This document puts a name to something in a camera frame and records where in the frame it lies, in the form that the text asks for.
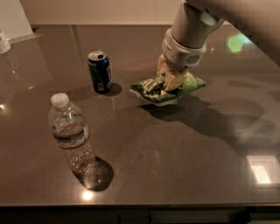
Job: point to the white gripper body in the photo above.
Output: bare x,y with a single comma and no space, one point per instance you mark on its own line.
181,54

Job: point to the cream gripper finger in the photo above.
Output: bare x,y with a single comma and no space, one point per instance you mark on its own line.
162,67
173,79

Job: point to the green jalapeno chip bag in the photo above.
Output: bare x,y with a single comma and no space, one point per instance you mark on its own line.
155,91

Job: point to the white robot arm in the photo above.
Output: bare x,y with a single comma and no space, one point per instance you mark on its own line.
185,42

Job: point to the blue pepsi can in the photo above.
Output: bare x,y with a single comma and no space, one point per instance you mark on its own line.
99,68

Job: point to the clear plastic water bottle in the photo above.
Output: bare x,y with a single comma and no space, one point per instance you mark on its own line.
70,130

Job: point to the white bottle at left edge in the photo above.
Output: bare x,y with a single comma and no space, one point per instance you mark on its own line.
4,44

